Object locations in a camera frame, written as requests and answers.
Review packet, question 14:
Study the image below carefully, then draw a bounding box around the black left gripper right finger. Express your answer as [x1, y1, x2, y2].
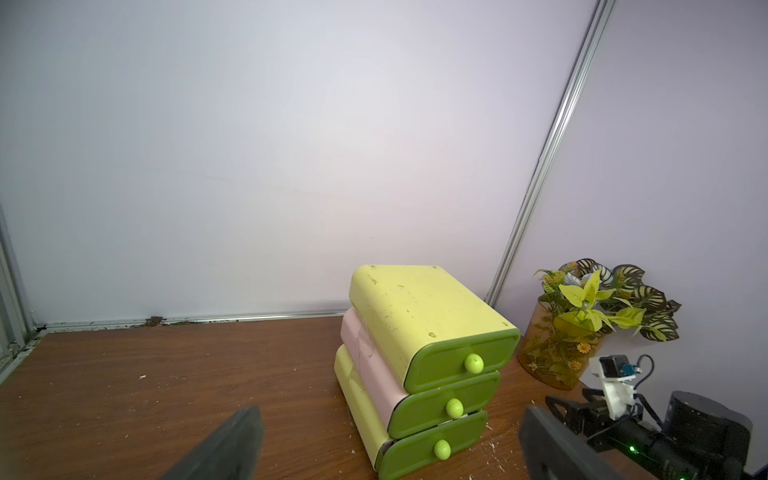
[518, 407, 622, 480]

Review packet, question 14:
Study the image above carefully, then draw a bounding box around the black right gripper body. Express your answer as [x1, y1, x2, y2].
[576, 401, 654, 456]

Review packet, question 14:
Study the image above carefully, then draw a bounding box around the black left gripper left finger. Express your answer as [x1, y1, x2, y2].
[161, 406, 264, 480]

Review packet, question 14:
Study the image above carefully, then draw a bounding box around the dark green drawer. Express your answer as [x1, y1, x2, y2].
[373, 410, 488, 479]
[386, 371, 501, 440]
[403, 327, 521, 394]

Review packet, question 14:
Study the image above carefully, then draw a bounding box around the dark green top drawer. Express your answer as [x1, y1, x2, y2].
[403, 327, 521, 394]

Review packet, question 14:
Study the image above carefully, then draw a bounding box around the dark green bottom drawer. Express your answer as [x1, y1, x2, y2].
[373, 410, 488, 479]

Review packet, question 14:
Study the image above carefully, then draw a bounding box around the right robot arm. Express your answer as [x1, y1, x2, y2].
[545, 388, 767, 479]

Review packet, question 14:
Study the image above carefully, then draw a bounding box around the green pink drawer cabinet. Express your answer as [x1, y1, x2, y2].
[334, 265, 519, 474]

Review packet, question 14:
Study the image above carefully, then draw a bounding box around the amber glass plant vase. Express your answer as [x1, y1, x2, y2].
[516, 302, 604, 390]

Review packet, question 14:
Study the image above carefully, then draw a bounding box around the green artificial plant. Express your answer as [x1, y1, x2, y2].
[537, 258, 681, 342]

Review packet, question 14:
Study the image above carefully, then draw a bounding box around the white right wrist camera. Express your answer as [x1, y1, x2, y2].
[589, 355, 637, 420]

